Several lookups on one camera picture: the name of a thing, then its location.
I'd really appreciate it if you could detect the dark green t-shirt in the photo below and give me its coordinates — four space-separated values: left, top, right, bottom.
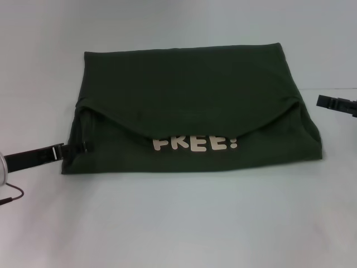
60 42 324 175

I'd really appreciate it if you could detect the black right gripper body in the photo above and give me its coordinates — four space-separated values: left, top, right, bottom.
336 98 357 118

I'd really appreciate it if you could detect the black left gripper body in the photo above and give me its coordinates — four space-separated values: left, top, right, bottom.
5 147 56 171

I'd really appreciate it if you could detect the thin dark wrist cable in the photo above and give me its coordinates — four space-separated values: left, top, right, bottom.
0 183 25 206

